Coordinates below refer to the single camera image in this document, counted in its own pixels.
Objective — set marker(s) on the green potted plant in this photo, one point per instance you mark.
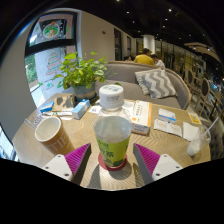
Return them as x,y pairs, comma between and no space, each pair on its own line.
81,71

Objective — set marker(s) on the grey curved sofa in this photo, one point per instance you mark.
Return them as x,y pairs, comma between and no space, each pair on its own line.
125,75

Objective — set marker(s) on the yellow square card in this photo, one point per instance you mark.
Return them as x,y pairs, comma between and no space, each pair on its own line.
194,118

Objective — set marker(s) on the brown square card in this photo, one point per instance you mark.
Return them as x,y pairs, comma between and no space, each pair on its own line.
64,102

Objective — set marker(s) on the small blue packet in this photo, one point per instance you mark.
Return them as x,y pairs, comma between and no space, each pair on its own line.
46,107

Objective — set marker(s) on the group of ceiling lights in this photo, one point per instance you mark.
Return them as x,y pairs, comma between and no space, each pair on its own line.
170,10

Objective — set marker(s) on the brown paper cup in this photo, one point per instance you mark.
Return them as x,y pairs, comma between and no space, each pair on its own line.
58,140

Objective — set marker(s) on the clear green-label drink bottle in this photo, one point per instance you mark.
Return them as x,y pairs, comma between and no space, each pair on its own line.
112,136

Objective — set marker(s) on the group of dining chairs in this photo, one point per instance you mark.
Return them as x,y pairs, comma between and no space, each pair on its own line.
203,90

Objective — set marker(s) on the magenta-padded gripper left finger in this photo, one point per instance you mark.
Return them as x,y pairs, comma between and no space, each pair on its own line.
78,159

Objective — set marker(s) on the clear plastic cup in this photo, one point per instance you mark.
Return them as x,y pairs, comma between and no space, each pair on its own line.
198,143

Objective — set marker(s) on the white paper packets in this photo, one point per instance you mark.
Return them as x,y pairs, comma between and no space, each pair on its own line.
168,128

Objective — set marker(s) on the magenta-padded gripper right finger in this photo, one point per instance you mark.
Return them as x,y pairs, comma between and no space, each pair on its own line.
146,159

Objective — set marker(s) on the blue and white pack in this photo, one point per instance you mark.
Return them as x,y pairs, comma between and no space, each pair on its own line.
166,115

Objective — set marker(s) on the white paper napkin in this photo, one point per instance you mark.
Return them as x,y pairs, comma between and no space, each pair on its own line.
190,130

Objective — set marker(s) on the grey zigzag cushion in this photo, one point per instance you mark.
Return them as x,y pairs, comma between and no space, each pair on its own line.
156,83

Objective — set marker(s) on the food poster on window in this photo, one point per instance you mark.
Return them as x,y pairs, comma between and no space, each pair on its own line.
51,30

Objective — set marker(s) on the blue and white small box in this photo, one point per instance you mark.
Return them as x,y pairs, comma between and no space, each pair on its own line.
80,109

